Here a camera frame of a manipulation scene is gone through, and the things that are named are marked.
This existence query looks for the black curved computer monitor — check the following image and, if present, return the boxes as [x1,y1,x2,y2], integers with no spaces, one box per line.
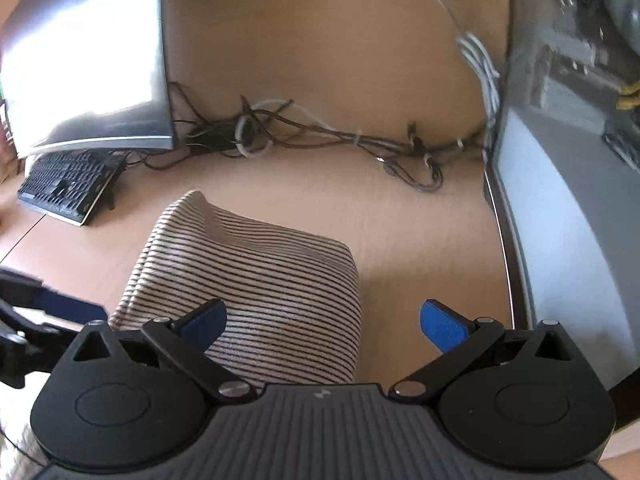
[0,0,179,159]

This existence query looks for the white hanging cable bundle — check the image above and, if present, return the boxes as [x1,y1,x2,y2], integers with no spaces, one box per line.
[399,0,502,127]

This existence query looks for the white computer case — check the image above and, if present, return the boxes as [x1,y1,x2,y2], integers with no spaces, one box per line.
[481,0,640,392]

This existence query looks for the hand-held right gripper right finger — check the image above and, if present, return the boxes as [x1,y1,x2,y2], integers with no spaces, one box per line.
[389,299,583,403]

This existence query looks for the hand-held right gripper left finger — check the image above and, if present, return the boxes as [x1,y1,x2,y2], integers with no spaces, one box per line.
[62,298,261,405]

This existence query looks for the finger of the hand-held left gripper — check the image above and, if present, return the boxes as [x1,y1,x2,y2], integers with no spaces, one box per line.
[0,266,109,322]
[0,300,87,349]

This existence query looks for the beige striped sweater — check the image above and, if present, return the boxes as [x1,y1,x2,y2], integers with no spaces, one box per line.
[108,189,362,389]

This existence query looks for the white looped cable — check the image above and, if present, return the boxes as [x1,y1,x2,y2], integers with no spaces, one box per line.
[234,97,362,159]

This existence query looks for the black cable bundle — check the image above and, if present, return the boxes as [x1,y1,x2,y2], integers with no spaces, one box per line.
[169,80,497,194]

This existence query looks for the black computer keyboard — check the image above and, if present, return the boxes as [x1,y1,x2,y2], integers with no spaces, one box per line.
[16,150,127,227]

